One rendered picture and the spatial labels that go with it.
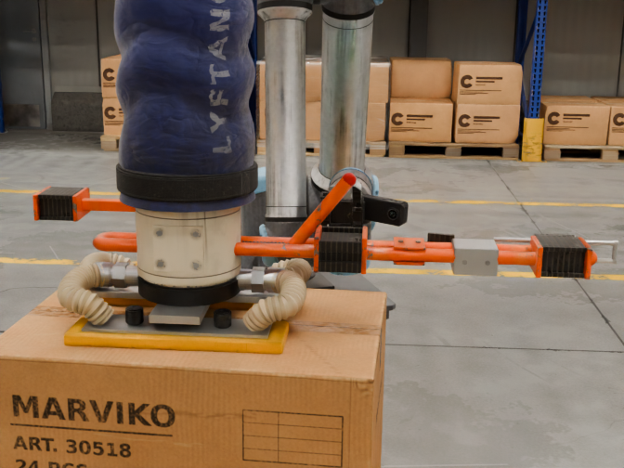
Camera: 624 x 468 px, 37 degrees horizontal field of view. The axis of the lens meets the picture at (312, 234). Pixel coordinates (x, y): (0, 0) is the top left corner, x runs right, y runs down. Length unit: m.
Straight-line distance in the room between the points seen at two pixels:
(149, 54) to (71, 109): 8.90
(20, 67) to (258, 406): 9.27
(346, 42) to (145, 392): 0.95
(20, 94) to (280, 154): 8.70
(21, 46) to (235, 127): 9.10
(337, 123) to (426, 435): 1.47
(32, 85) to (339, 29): 8.59
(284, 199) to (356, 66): 0.35
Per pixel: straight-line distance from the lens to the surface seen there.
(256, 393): 1.36
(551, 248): 1.48
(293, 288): 1.44
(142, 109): 1.40
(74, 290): 1.48
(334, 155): 2.18
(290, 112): 1.93
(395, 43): 9.88
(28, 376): 1.46
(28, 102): 10.51
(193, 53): 1.38
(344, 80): 2.07
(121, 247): 1.52
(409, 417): 3.40
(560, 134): 8.87
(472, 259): 1.48
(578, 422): 3.50
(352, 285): 2.37
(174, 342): 1.43
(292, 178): 1.92
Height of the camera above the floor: 1.48
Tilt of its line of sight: 15 degrees down
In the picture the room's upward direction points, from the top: 1 degrees clockwise
